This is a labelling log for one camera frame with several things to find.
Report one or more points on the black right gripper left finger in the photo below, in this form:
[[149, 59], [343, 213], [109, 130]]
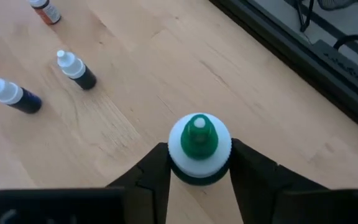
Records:
[[148, 186]]

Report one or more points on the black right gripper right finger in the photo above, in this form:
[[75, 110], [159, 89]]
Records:
[[259, 186]]

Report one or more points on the small brown food coloring bottle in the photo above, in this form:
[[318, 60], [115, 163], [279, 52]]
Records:
[[50, 14]]

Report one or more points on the small navy food coloring bottle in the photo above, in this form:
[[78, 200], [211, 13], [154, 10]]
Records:
[[17, 98]]

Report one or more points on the small black food coloring bottle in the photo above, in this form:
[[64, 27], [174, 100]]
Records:
[[79, 73]]

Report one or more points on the large green food coloring bottle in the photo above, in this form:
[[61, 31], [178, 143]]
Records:
[[199, 137]]

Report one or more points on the black floor fan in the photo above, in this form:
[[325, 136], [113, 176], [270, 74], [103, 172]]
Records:
[[337, 3]]

